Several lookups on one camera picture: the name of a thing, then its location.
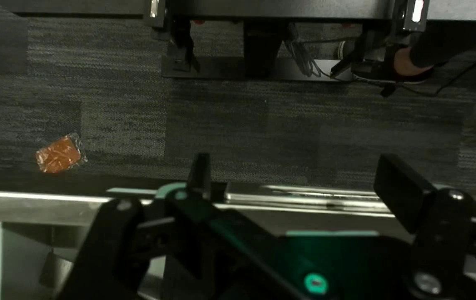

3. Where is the person foot in black shoe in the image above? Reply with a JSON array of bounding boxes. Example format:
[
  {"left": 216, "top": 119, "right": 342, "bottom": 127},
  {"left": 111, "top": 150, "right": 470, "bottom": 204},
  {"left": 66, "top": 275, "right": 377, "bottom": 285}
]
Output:
[{"left": 354, "top": 44, "right": 439, "bottom": 87}]

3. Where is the orange plastic packet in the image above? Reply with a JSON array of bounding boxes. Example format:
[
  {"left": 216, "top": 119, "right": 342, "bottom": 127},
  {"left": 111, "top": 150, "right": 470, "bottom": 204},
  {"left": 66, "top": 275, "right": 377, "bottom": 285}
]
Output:
[{"left": 34, "top": 132, "right": 89, "bottom": 177}]

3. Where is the metal drawer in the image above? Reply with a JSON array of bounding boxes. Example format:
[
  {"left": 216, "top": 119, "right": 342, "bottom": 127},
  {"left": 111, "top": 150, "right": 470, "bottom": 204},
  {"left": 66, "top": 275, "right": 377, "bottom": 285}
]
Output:
[{"left": 0, "top": 184, "right": 476, "bottom": 300}]

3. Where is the black box with blue logo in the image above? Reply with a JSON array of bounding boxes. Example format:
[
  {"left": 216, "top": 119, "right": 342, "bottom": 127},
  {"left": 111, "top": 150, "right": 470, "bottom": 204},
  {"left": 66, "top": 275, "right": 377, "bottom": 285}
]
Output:
[{"left": 211, "top": 210, "right": 420, "bottom": 300}]

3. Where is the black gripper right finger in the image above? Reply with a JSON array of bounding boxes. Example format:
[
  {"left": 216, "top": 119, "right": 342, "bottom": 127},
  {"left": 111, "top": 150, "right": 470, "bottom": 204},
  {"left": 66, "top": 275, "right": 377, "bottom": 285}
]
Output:
[{"left": 374, "top": 154, "right": 476, "bottom": 300}]

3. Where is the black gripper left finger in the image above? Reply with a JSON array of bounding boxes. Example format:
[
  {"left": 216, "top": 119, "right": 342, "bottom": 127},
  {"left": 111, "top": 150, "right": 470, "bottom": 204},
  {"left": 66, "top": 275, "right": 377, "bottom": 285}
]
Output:
[{"left": 56, "top": 152, "right": 231, "bottom": 300}]

